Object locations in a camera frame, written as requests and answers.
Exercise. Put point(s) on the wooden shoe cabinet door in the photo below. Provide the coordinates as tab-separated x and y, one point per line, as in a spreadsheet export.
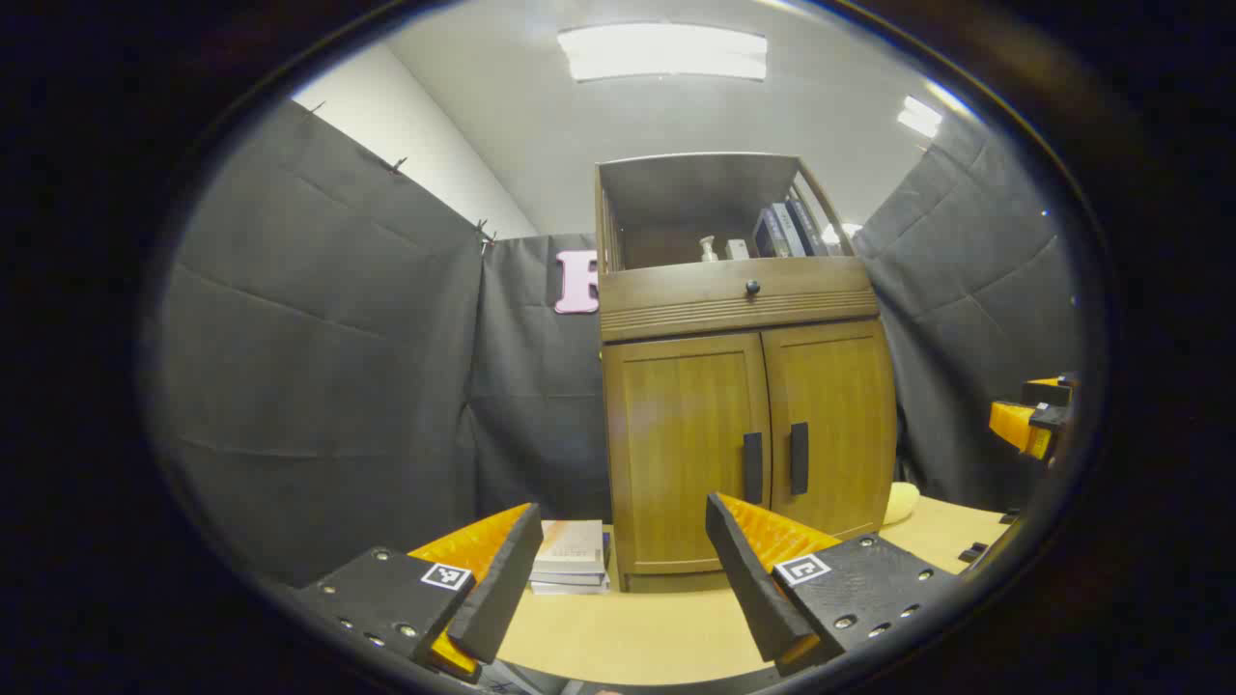
840	415
676	444

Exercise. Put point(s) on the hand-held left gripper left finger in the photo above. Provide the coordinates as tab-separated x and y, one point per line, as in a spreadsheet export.
502	589

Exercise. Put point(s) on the black backdrop cloth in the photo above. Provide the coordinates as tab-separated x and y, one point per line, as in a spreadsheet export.
338	367

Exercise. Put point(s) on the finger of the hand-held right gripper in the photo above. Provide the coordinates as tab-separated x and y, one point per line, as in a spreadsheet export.
1014	425
1048	392

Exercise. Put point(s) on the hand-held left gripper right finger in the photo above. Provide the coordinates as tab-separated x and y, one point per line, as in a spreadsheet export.
748	589

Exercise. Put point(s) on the white book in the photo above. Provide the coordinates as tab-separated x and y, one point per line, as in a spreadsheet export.
570	589
568	579
570	545

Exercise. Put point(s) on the white pump bottle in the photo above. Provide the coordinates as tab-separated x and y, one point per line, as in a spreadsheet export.
709	253

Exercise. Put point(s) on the wooden double-door shoe cabinet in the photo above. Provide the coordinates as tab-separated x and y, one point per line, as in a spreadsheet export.
695	193

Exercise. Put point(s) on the wooden cabinet drawer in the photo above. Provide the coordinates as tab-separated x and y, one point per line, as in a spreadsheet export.
676	290

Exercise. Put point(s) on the large ceiling light panel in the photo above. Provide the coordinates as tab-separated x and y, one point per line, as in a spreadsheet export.
662	52

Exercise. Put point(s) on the small white box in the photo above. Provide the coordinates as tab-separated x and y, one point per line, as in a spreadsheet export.
737	250

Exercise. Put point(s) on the small ceiling light panel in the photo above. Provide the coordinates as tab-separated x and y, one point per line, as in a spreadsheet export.
919	116

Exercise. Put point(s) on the yellow round cushion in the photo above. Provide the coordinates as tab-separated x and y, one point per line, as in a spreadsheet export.
902	504

